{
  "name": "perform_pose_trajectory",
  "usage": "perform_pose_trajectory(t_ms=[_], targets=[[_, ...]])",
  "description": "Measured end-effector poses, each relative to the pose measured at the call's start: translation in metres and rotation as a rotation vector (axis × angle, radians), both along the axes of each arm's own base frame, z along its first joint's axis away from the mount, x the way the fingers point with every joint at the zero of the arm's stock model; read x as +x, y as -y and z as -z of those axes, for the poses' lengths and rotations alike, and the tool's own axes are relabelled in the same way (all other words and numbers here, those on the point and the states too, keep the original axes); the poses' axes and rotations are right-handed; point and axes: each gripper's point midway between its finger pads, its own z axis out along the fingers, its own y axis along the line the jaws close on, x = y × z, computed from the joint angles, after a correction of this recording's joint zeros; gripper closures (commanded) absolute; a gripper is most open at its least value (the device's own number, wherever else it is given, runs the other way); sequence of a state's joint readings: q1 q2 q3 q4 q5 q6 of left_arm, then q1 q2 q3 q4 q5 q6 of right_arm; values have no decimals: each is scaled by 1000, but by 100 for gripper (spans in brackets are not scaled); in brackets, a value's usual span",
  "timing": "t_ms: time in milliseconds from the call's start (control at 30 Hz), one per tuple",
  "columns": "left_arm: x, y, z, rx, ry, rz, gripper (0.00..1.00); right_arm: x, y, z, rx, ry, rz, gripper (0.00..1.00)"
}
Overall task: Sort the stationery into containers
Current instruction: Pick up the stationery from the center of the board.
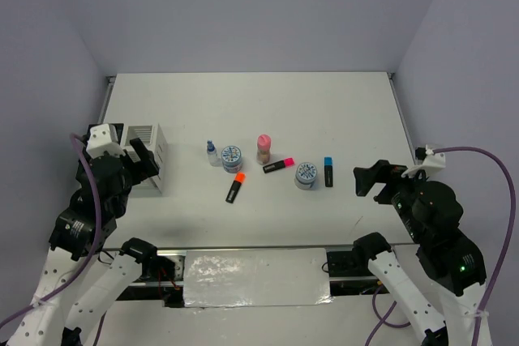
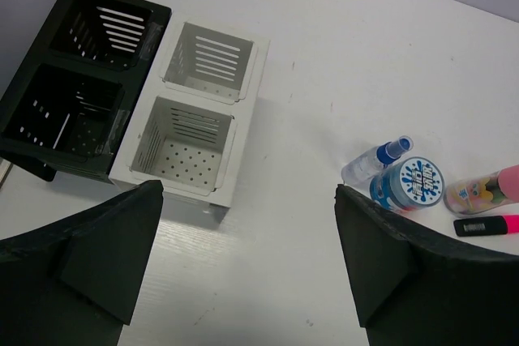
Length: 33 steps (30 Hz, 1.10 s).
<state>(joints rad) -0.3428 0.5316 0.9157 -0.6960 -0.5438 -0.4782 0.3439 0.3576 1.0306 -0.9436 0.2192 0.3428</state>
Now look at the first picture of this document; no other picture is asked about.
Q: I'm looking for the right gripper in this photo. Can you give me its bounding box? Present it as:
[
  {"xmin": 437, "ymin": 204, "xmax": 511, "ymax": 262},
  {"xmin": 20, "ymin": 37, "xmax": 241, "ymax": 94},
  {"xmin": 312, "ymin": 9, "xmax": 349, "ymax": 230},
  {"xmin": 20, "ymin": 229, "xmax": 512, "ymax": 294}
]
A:
[{"xmin": 352, "ymin": 155, "xmax": 431, "ymax": 240}]

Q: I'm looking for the blue highlighter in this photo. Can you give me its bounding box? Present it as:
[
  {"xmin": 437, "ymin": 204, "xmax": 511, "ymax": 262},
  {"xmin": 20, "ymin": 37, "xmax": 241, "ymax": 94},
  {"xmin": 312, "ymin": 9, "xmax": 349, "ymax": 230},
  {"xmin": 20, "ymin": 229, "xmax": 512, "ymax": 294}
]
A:
[{"xmin": 324, "ymin": 156, "xmax": 333, "ymax": 188}]

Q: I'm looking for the small clear dropper bottle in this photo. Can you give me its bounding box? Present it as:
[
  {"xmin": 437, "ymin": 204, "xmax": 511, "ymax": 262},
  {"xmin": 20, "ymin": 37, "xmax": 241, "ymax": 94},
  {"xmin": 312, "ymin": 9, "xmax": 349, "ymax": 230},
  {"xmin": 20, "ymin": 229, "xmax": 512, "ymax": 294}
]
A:
[{"xmin": 206, "ymin": 139, "xmax": 221, "ymax": 167}]

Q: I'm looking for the blue patterned round tin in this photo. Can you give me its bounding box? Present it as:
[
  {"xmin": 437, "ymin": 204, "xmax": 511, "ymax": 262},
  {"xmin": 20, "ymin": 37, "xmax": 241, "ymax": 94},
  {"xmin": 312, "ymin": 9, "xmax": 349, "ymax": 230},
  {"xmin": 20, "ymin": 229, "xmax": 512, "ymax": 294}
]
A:
[{"xmin": 221, "ymin": 145, "xmax": 242, "ymax": 173}]

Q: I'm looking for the pink highlighter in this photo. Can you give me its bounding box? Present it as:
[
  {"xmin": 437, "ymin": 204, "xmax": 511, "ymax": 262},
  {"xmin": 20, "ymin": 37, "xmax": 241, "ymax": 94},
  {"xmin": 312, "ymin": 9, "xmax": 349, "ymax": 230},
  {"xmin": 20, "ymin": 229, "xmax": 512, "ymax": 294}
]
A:
[{"xmin": 263, "ymin": 157, "xmax": 294, "ymax": 173}]

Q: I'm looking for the orange highlighter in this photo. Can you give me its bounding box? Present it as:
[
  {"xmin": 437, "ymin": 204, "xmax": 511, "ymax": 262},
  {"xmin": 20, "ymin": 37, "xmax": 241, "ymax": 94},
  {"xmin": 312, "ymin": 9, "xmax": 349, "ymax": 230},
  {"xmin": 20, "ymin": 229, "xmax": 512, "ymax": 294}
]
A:
[{"xmin": 225, "ymin": 173, "xmax": 246, "ymax": 203}]

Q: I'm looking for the pink capped glitter jar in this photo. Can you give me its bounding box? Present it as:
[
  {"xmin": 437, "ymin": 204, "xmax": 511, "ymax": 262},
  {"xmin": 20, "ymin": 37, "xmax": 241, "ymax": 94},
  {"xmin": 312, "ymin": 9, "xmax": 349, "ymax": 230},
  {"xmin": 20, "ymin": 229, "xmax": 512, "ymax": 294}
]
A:
[{"xmin": 256, "ymin": 135, "xmax": 272, "ymax": 164}]

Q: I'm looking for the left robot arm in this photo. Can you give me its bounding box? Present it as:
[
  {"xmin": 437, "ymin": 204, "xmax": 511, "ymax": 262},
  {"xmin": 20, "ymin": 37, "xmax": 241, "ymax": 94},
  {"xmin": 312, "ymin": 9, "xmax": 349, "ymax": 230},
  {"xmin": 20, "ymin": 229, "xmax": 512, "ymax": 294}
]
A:
[{"xmin": 1, "ymin": 135, "xmax": 159, "ymax": 345}]

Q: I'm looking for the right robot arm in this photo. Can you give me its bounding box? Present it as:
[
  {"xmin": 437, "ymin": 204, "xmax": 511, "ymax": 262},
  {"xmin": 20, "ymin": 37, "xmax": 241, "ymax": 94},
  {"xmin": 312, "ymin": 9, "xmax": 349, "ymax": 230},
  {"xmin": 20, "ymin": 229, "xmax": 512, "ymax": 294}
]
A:
[{"xmin": 352, "ymin": 160, "xmax": 492, "ymax": 345}]

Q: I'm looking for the white slatted container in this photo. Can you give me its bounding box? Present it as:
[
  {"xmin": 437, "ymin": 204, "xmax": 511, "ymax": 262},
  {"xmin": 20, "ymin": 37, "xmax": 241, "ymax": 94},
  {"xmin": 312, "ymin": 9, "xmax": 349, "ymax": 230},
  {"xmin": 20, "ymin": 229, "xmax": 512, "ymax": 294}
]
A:
[{"xmin": 121, "ymin": 123, "xmax": 168, "ymax": 197}]

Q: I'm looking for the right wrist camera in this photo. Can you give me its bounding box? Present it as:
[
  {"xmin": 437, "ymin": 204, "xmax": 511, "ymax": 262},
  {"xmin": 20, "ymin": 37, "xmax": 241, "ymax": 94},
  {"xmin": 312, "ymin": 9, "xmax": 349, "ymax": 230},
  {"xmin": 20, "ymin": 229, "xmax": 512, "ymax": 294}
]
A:
[{"xmin": 401, "ymin": 144, "xmax": 446, "ymax": 178}]

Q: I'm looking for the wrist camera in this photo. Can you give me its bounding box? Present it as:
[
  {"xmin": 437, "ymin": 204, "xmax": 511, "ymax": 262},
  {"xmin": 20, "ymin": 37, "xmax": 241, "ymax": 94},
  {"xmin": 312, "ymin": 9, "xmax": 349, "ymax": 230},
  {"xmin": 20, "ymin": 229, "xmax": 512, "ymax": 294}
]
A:
[
  {"xmin": 86, "ymin": 123, "xmax": 123, "ymax": 159},
  {"xmin": 401, "ymin": 144, "xmax": 446, "ymax": 178}
]

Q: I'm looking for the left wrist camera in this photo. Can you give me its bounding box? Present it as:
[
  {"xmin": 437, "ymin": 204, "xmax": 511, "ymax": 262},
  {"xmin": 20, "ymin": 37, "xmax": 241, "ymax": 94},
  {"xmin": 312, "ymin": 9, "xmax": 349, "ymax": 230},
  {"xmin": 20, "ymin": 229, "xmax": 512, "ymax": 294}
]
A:
[{"xmin": 86, "ymin": 123, "xmax": 123, "ymax": 159}]

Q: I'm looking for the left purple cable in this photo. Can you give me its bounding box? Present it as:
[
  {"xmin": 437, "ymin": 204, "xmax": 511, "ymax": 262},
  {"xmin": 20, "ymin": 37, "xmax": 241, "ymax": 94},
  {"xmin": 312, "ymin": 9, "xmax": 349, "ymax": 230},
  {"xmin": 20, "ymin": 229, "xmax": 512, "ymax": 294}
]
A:
[{"xmin": 0, "ymin": 133, "xmax": 122, "ymax": 346}]

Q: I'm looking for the purple cable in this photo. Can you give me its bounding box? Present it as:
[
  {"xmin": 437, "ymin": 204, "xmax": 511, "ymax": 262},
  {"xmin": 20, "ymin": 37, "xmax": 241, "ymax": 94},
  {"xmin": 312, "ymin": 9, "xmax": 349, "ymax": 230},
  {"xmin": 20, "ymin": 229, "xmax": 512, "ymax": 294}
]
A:
[
  {"xmin": 364, "ymin": 146, "xmax": 517, "ymax": 346},
  {"xmin": 0, "ymin": 133, "xmax": 122, "ymax": 346}
]

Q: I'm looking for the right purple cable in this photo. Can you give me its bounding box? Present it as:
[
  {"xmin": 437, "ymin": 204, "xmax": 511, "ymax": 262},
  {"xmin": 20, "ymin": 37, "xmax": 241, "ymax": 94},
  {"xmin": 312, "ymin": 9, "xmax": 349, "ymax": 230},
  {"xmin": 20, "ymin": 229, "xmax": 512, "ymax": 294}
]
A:
[{"xmin": 364, "ymin": 146, "xmax": 517, "ymax": 346}]

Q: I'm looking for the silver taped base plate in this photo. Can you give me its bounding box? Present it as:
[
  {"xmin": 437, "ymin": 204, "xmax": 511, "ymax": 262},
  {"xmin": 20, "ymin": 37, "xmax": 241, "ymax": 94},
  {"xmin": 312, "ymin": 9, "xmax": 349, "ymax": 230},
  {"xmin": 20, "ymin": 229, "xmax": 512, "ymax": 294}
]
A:
[{"xmin": 183, "ymin": 248, "xmax": 332, "ymax": 308}]

